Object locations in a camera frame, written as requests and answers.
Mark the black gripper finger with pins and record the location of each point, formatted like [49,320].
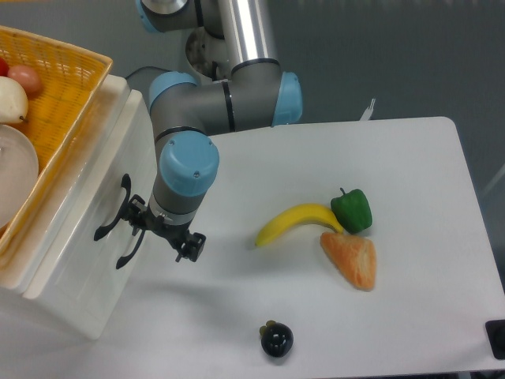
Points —
[190,246]
[136,214]

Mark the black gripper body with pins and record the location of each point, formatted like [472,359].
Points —
[166,231]

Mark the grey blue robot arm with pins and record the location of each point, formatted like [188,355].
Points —
[185,114]

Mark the white drawer cabinet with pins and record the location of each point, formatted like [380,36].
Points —
[89,317]

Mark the dark purple mangosteen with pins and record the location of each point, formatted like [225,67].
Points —
[276,339]

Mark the yellow banana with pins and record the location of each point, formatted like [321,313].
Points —
[309,213]

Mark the clear plastic bowl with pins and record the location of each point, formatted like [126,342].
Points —
[19,172]

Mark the orange woven basket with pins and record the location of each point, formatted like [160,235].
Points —
[71,77]

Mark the orange fruit slice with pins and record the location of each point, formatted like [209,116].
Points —
[354,256]

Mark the white pear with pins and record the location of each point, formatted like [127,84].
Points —
[13,102]

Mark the green bell pepper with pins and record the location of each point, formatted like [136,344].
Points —
[352,210]

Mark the red tomato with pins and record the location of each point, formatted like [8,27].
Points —
[4,68]

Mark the black corner clamp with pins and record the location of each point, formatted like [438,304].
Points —
[496,336]

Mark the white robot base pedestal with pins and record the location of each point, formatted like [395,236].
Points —
[207,57]

